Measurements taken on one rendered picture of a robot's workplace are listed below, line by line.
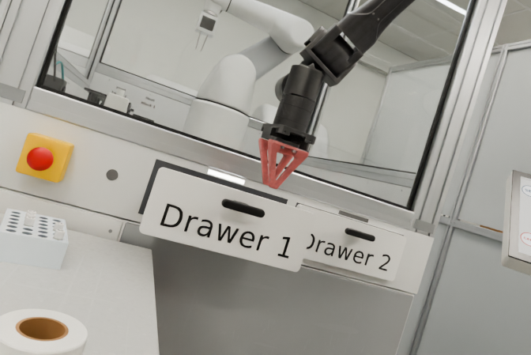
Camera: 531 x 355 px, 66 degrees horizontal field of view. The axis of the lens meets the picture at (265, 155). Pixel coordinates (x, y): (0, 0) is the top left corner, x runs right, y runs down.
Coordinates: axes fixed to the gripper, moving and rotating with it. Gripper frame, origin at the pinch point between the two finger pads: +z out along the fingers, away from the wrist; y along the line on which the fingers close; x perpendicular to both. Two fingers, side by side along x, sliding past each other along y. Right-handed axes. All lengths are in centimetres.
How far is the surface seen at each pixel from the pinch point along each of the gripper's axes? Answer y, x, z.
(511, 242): 12, -69, -3
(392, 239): 16.6, -38.8, 5.1
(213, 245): 2.2, 5.4, 13.2
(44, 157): 11.4, 35.5, 8.2
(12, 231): -4.2, 33.7, 16.3
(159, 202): 2.4, 16.2, 8.6
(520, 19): 204, -233, -179
